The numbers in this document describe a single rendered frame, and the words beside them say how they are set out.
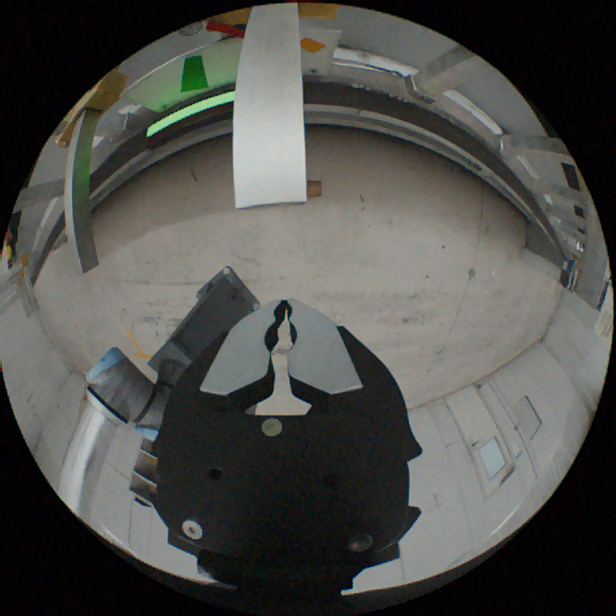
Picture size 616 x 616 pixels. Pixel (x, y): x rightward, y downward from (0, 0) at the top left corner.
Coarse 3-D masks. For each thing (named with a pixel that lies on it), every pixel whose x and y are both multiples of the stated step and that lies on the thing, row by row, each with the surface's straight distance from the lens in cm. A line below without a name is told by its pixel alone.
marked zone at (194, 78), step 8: (200, 56) 29; (184, 64) 30; (192, 64) 30; (200, 64) 30; (184, 72) 31; (192, 72) 31; (200, 72) 31; (184, 80) 33; (192, 80) 33; (200, 80) 33; (184, 88) 34; (192, 88) 34; (200, 88) 34
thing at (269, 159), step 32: (256, 32) 15; (288, 32) 15; (256, 64) 12; (288, 64) 11; (256, 96) 10; (288, 96) 10; (256, 128) 9; (288, 128) 9; (256, 160) 8; (288, 160) 8; (256, 192) 8; (288, 192) 8
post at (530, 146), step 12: (504, 144) 54; (516, 144) 53; (528, 144) 52; (540, 144) 51; (552, 144) 51; (564, 144) 51; (528, 156) 55; (540, 156) 53; (552, 156) 52; (564, 156) 50
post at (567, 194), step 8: (536, 184) 76; (544, 184) 75; (552, 184) 75; (544, 192) 76; (552, 192) 74; (560, 192) 74; (568, 192) 73; (576, 192) 73; (568, 200) 74; (576, 200) 73; (584, 200) 73; (584, 208) 75
